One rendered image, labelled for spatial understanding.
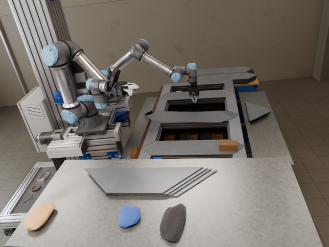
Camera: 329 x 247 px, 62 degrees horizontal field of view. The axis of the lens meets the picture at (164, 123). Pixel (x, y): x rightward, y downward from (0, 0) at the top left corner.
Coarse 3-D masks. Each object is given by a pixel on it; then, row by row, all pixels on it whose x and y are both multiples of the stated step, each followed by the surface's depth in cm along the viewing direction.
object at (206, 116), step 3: (204, 114) 237; (207, 114) 236; (210, 114) 236; (201, 117) 233; (204, 117) 233; (207, 117) 232; (210, 117) 231; (201, 120) 229; (204, 120) 228; (207, 120) 228; (210, 120) 227
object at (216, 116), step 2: (212, 112) 238; (214, 112) 238; (216, 112) 237; (218, 112) 237; (220, 112) 237; (212, 114) 235; (214, 114) 235; (216, 114) 234; (218, 114) 234; (220, 114) 234; (212, 116) 232; (214, 116) 232; (216, 116) 232; (218, 116) 231; (220, 116) 231; (212, 118) 230; (214, 118) 229; (216, 118) 229; (218, 118) 228; (220, 118) 228; (212, 120) 227; (214, 120) 226; (216, 120) 226; (218, 120) 226; (210, 122) 225; (212, 122) 224; (214, 122) 224; (216, 122) 223; (218, 122) 223
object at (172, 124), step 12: (216, 84) 291; (228, 120) 224; (228, 132) 215; (156, 156) 195; (168, 156) 194; (180, 156) 192; (192, 156) 191; (204, 156) 189; (216, 156) 188; (228, 156) 187
